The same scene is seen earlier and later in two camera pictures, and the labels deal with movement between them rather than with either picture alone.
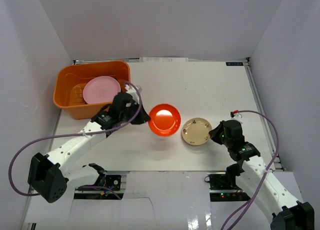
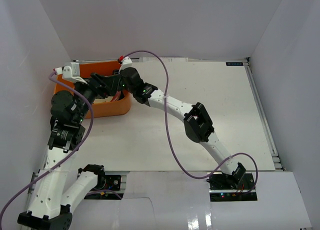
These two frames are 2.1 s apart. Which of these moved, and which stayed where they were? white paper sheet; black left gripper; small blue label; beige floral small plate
Moved: black left gripper; beige floral small plate
Stayed: small blue label; white paper sheet
